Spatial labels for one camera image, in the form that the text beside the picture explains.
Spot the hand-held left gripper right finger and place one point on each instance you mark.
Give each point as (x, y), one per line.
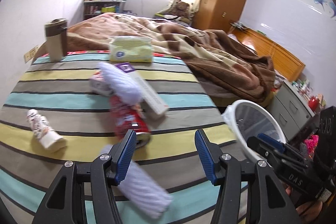
(207, 158)

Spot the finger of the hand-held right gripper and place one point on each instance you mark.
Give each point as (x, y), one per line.
(273, 142)
(260, 146)

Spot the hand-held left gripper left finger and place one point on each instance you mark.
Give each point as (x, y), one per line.
(126, 154)

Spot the white round waste bin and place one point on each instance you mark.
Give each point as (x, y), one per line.
(240, 137)

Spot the clear bin liner bag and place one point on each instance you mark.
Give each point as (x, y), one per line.
(260, 124)

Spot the red printed can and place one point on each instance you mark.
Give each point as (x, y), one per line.
(123, 119)

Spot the white towel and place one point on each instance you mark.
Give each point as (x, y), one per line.
(147, 187)

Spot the long purple white box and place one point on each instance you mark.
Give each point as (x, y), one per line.
(149, 92)

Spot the white knitted cloth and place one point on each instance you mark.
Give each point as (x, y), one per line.
(120, 85)

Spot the pink drink carton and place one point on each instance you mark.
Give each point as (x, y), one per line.
(98, 83)

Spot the small white printed bottle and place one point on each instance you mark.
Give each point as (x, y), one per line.
(44, 132)

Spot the person's right hand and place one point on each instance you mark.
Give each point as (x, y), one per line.
(307, 209)

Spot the bright pink cloth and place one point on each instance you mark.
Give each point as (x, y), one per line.
(312, 141)

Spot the grey drawer cabinet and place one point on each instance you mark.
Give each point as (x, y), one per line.
(288, 108)

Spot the red bottle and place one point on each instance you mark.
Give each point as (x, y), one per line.
(313, 103)

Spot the wooden bed headboard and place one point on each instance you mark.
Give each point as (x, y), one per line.
(275, 53)

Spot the striped table cloth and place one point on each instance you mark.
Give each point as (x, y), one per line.
(65, 82)

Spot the brown cream fleece blanket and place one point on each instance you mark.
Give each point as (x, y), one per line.
(210, 56)

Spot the green tissue pack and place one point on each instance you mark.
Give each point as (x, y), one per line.
(131, 49)

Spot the brown cream travel mug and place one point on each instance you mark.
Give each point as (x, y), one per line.
(56, 43)

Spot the tan wooden board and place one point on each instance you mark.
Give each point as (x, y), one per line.
(31, 54)

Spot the small wooden shelf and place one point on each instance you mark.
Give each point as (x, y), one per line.
(90, 10)

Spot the brown teddy bear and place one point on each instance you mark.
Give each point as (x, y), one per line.
(181, 8)

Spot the blue dolphin wall sticker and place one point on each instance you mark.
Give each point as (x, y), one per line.
(325, 5)

